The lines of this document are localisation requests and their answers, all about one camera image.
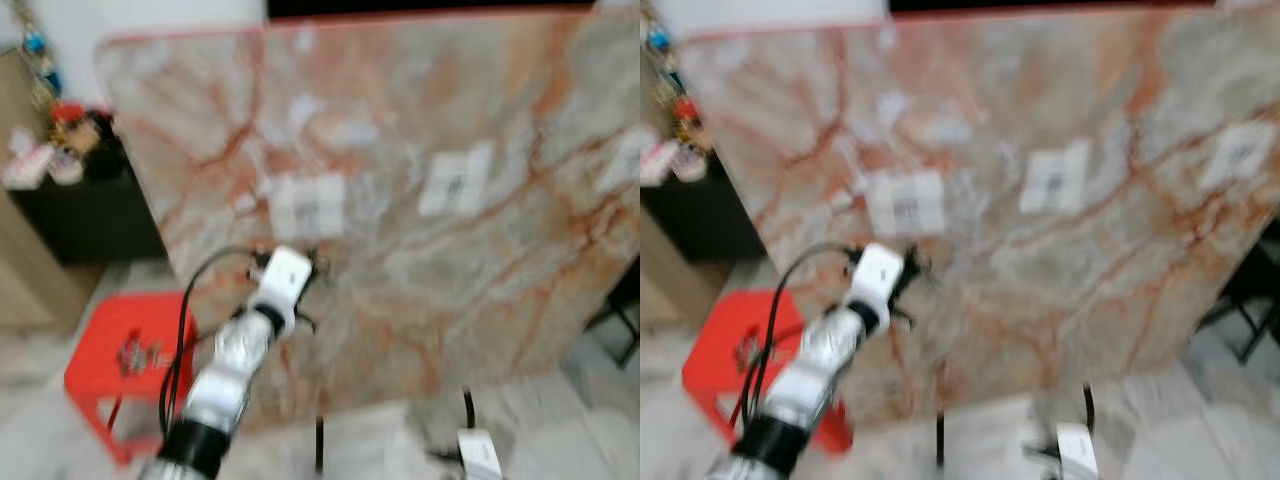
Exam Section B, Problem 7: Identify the white hook plate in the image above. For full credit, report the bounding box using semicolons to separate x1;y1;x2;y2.
868;170;946;239
270;173;348;241
418;145;494;219
1200;122;1276;193
1020;140;1093;216

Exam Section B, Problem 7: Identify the bunch of keys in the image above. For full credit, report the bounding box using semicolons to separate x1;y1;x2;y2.
115;335;163;379
733;333;767;377

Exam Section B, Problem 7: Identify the red veined marble board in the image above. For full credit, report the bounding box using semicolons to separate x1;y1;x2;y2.
95;5;641;431
678;5;1280;426

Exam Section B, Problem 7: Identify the black folding stand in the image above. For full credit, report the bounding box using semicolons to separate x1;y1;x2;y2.
1195;220;1280;366
585;258;641;368

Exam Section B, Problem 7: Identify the black low console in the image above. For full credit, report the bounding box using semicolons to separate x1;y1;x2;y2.
640;170;761;266
10;130;166;266

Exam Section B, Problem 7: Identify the red plastic stool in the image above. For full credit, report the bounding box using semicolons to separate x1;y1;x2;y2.
682;290;851;456
63;290;198;466

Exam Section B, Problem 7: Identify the black round plush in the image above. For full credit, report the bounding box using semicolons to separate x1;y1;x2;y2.
88;115;126;179

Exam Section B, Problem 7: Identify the red lidded jar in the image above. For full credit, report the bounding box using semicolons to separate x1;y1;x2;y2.
672;95;706;151
52;100;91;156

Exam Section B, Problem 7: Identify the white pink tissue pack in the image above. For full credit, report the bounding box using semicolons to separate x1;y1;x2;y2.
640;140;676;189
3;130;56;191

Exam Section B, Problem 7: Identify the black television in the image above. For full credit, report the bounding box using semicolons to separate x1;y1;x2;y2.
268;0;596;18
888;0;1216;13

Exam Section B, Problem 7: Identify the gold trophy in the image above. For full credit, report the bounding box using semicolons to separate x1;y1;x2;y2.
28;60;63;109
648;52;679;99

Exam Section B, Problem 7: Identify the blue trophy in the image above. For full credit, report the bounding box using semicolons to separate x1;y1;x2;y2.
18;0;56;63
645;0;673;56

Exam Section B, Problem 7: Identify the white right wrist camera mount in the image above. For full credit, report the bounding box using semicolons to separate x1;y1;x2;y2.
457;428;503;480
1057;423;1099;480

